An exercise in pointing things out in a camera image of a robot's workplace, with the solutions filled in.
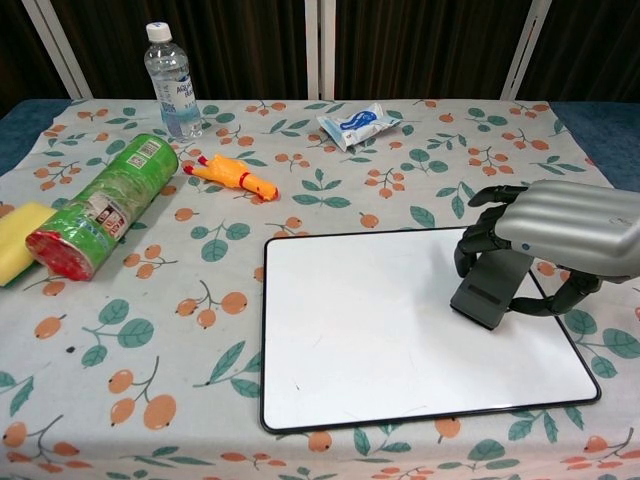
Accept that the white blue wet wipe pack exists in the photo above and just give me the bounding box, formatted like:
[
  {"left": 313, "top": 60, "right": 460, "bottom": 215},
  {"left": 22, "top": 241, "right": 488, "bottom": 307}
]
[{"left": 317, "top": 101, "right": 403, "bottom": 152}]

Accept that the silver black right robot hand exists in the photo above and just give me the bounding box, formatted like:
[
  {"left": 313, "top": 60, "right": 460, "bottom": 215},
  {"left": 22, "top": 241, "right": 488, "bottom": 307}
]
[{"left": 453, "top": 178, "right": 640, "bottom": 318}]

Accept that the fruit and leaf print tablecloth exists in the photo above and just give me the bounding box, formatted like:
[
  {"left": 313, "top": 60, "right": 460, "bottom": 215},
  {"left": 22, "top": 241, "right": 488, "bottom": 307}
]
[{"left": 0, "top": 97, "right": 640, "bottom": 480}]

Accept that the grey board eraser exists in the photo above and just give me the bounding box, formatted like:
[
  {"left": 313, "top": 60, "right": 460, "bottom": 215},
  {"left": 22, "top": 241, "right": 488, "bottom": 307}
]
[{"left": 449, "top": 250, "right": 534, "bottom": 331}]

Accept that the white board with black frame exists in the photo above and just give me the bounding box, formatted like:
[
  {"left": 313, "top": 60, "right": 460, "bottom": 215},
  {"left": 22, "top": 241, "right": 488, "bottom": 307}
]
[{"left": 259, "top": 226, "right": 602, "bottom": 434}]

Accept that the yellow sponge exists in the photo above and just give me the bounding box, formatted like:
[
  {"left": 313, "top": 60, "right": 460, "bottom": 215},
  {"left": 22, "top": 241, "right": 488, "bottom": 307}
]
[{"left": 0, "top": 200, "right": 59, "bottom": 289}]

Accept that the white metal frame bar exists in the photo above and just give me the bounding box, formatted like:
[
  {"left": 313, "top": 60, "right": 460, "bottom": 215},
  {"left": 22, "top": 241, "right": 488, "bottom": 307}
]
[
  {"left": 305, "top": 0, "right": 338, "bottom": 101},
  {"left": 20, "top": 0, "right": 94, "bottom": 100},
  {"left": 499, "top": 0, "right": 552, "bottom": 103}
]

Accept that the clear plastic water bottle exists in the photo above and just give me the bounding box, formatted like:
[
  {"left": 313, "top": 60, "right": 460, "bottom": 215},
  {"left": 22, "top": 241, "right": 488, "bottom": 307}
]
[{"left": 143, "top": 21, "right": 204, "bottom": 141}]

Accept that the yellow rubber chicken toy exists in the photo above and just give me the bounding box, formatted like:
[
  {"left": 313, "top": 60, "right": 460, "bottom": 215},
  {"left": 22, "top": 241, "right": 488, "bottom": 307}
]
[{"left": 183, "top": 153, "right": 279, "bottom": 203}]

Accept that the green chip can red lid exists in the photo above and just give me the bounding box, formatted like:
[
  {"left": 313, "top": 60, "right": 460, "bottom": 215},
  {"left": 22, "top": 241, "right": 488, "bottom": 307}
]
[{"left": 25, "top": 132, "right": 181, "bottom": 282}]

